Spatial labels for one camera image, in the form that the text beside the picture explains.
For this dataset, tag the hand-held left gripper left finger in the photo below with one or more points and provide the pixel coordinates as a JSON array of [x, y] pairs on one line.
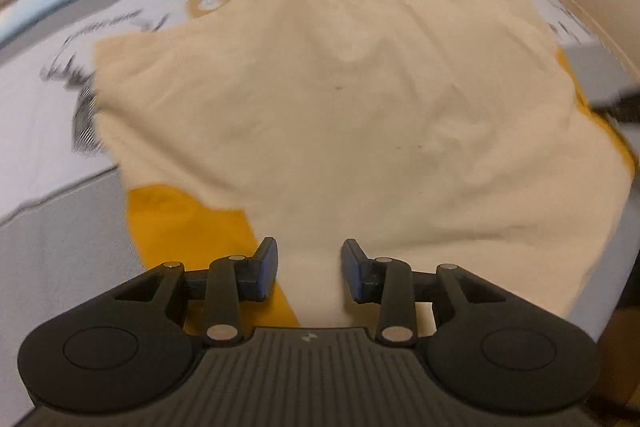
[[267, 269]]

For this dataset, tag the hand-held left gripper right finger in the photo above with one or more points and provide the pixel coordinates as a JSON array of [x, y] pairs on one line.
[[351, 274]]

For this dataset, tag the large beige garment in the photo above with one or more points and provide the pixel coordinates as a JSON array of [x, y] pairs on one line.
[[350, 107]]

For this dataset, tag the printed grey white yellow blanket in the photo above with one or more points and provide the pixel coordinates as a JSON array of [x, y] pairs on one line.
[[30, 132]]

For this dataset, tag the wooden bed frame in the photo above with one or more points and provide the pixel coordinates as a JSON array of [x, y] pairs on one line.
[[600, 42]]

